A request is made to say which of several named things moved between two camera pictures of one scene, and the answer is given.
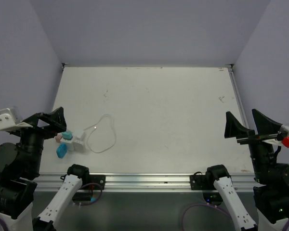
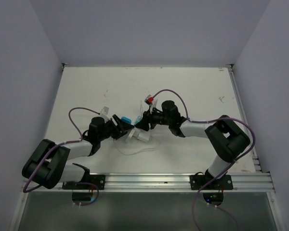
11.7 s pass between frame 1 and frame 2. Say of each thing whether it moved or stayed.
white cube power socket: moved
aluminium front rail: stayed
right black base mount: stayed
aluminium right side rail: stayed
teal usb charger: moved
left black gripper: moved
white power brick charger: moved
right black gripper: moved
